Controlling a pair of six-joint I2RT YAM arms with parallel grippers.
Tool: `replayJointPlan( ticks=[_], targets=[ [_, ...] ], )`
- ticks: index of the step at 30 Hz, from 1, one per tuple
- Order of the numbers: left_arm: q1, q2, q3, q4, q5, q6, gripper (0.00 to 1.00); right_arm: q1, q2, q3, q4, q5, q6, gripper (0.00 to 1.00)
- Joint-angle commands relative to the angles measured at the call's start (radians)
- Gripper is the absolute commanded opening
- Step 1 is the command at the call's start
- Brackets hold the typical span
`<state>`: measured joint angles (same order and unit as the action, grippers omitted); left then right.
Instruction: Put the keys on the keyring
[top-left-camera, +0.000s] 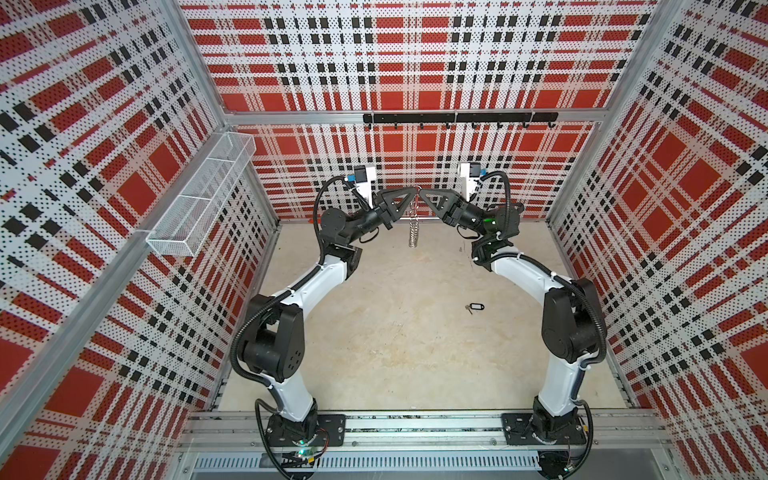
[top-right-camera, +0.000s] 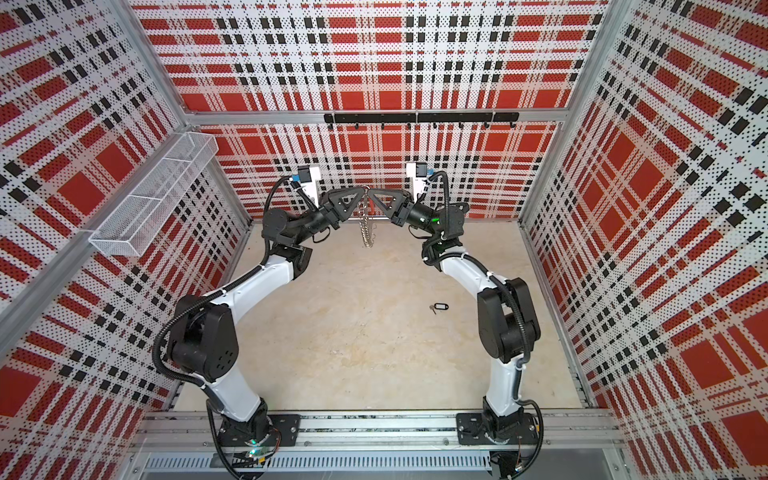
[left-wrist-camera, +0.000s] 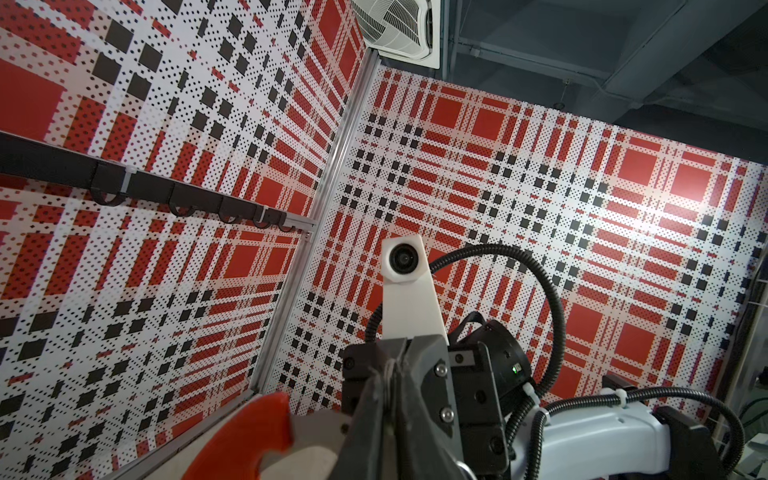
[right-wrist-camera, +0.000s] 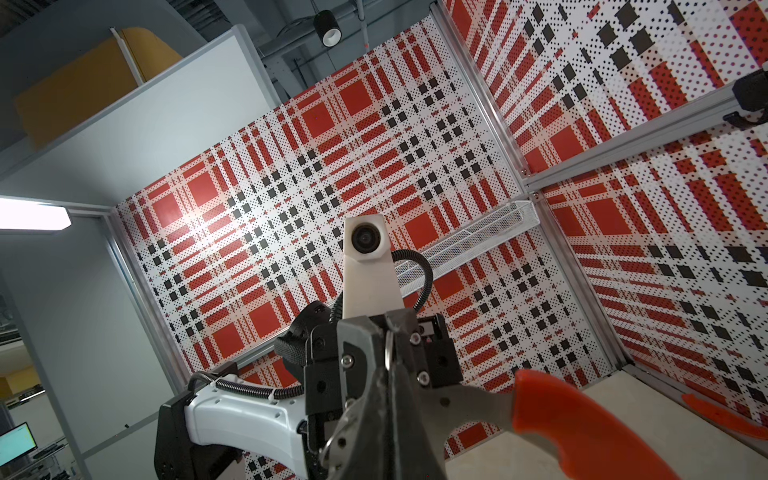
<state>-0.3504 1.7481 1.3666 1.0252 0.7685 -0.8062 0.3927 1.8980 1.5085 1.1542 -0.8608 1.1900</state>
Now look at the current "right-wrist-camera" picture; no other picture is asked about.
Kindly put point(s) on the red tape strip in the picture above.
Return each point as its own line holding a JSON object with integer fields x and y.
{"x": 731, "y": 423}

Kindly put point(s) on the white wire mesh basket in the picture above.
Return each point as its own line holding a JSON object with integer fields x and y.
{"x": 447, "y": 246}

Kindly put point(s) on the black ceiling spotlight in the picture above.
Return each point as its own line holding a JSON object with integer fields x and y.
{"x": 327, "y": 28}

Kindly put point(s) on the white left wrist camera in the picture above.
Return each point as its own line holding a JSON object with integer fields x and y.
{"x": 370, "y": 285}

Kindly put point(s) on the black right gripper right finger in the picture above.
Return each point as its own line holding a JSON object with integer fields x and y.
{"x": 418, "y": 427}

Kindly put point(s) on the computer monitor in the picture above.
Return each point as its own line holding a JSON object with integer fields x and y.
{"x": 15, "y": 443}

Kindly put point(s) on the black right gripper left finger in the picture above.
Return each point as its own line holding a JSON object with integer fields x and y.
{"x": 360, "y": 445}

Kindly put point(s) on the yellow ceiling panel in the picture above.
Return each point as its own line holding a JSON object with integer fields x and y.
{"x": 92, "y": 82}

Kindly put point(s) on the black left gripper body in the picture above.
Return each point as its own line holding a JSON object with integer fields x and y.
{"x": 333, "y": 360}

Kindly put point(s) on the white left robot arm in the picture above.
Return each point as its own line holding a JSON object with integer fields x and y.
{"x": 204, "y": 431}

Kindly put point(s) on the fluorescent ceiling light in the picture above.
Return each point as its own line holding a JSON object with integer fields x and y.
{"x": 29, "y": 215}

